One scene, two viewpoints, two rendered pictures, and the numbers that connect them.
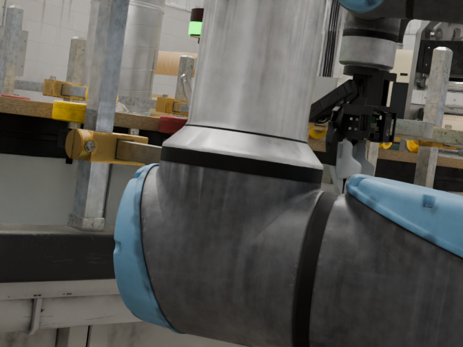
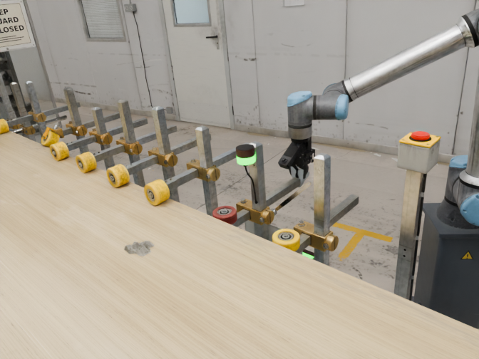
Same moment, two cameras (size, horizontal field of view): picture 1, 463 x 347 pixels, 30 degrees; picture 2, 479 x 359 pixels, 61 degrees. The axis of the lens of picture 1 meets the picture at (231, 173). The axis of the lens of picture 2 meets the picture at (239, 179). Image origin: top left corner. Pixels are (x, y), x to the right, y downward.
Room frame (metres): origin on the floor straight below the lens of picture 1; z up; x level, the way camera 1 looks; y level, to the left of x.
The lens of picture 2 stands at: (1.68, 1.28, 1.58)
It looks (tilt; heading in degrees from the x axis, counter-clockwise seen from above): 26 degrees down; 270
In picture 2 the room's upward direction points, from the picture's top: 5 degrees counter-clockwise
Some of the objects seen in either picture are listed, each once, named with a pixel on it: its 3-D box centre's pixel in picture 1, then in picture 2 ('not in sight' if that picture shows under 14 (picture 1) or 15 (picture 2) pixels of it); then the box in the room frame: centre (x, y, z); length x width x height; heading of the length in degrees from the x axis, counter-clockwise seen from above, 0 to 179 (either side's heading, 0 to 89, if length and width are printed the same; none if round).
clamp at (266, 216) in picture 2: not in sight; (254, 212); (1.63, 0.04, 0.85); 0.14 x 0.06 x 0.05; 135
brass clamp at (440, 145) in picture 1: (435, 137); (129, 146); (2.16, -0.49, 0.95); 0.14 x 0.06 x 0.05; 135
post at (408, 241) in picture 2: not in sight; (408, 244); (1.25, 0.41, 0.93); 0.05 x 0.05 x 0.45; 45
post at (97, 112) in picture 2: not in sight; (107, 153); (2.32, -0.65, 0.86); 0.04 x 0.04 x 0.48; 45
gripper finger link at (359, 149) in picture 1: (358, 170); (298, 174); (1.43, -0.21, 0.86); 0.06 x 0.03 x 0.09; 45
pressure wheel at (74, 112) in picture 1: (72, 131); (286, 251); (1.55, 0.29, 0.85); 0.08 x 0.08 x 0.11
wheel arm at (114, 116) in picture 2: not in sight; (92, 123); (2.45, -0.93, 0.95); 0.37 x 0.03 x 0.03; 45
